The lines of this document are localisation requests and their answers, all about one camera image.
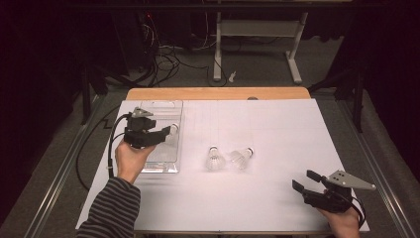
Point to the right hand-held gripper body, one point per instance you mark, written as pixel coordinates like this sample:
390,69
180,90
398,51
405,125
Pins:
327,200

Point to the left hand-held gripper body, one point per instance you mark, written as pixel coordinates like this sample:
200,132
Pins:
138,137

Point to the white shuttlecock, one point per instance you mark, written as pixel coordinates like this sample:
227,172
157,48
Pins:
215,160
174,128
240,158

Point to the clear plastic tray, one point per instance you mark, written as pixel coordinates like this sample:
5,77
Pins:
168,153

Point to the person's left hand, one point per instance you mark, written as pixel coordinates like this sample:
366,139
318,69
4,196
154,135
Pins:
130,162

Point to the person's right hand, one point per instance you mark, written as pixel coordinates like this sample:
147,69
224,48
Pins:
345,224

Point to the black tripod stand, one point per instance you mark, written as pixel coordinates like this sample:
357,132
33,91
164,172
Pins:
86,95
357,99

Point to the small white bottle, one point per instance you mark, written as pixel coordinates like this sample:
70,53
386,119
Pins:
232,76

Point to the grey table grommet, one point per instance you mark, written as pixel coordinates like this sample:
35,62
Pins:
252,98

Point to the dark equipment box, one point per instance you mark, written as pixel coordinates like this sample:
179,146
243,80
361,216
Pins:
132,39

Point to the dark curtain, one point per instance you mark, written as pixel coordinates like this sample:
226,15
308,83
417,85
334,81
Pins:
33,82
393,66

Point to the metal floor rail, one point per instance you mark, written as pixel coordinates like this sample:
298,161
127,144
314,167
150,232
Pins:
379,185
56,185

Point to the white metal stand frame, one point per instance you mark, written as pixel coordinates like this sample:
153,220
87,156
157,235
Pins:
261,28

